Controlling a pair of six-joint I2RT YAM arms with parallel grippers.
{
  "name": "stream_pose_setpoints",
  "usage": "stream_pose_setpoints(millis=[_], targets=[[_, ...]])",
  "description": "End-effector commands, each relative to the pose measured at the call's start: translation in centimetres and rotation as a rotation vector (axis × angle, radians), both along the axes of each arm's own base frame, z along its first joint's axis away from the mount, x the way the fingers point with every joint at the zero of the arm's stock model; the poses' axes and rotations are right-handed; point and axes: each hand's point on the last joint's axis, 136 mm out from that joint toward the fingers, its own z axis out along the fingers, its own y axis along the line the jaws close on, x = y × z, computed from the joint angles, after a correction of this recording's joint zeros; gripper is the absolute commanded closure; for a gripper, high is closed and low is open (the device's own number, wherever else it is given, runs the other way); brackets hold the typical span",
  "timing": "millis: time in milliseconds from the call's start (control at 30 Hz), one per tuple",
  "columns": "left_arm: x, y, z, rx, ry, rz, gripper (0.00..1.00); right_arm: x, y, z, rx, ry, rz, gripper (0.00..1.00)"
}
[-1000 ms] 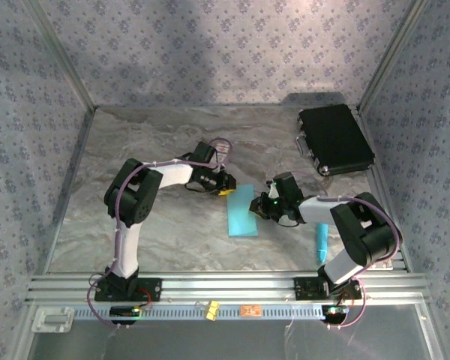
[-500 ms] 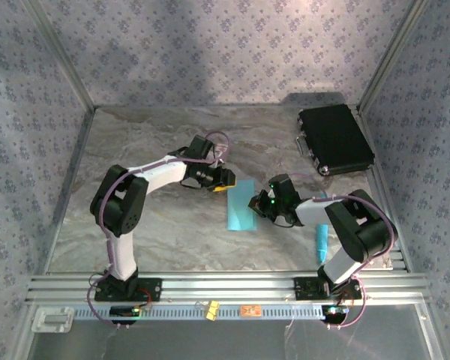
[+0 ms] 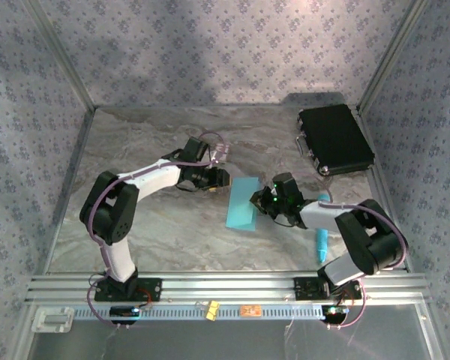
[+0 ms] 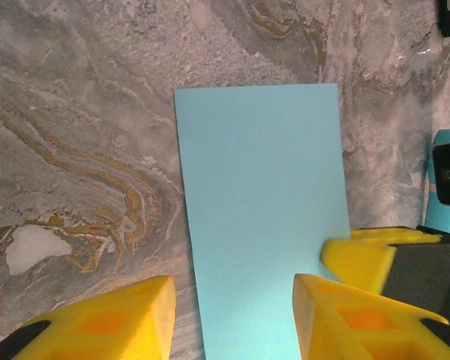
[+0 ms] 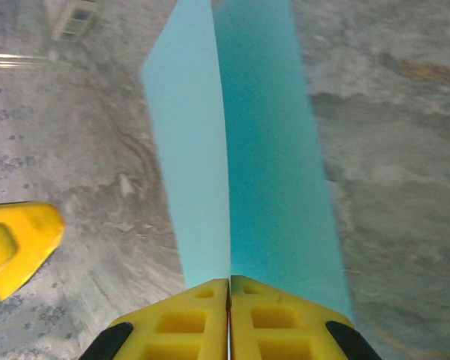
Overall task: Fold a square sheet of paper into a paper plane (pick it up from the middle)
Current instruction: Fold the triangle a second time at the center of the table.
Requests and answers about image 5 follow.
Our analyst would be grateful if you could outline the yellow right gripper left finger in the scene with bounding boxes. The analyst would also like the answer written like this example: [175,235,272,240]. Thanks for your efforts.
[78,277,230,360]

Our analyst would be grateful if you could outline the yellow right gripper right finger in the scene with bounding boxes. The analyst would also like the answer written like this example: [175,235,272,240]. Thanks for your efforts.
[229,274,383,360]

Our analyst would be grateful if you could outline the light blue cloth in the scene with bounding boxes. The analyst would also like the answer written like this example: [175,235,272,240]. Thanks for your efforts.
[140,0,357,327]

